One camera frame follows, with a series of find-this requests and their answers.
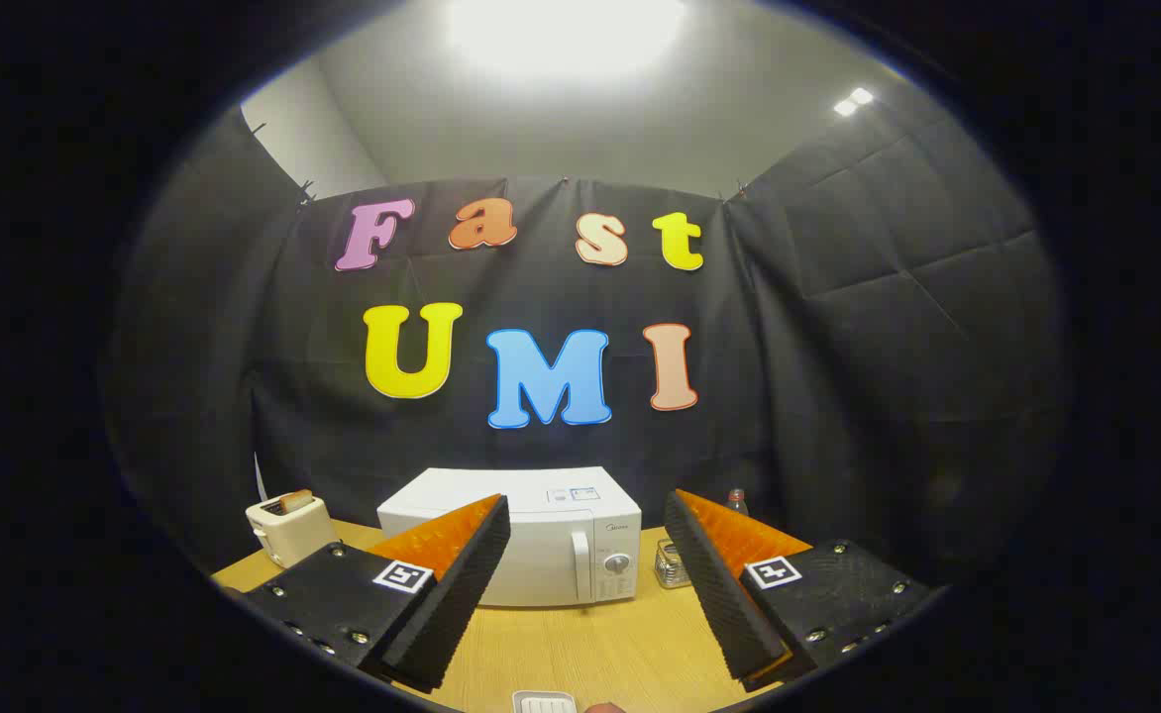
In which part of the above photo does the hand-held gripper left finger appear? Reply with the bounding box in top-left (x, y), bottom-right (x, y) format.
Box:
top-left (242, 493), bottom-right (513, 694)

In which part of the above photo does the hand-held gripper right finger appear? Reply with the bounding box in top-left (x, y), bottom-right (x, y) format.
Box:
top-left (662, 488), bottom-right (933, 692)

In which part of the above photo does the white toaster oven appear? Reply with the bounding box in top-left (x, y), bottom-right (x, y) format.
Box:
top-left (376, 466), bottom-right (643, 608)

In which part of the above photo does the cream pop-up toaster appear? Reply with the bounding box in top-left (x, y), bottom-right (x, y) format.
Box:
top-left (246, 492), bottom-right (341, 569)

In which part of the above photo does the large ceiling light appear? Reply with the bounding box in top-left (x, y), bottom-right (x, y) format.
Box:
top-left (442, 0), bottom-right (690, 80)

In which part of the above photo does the metal wire basket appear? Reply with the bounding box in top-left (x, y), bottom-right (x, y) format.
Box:
top-left (654, 538), bottom-right (693, 590)

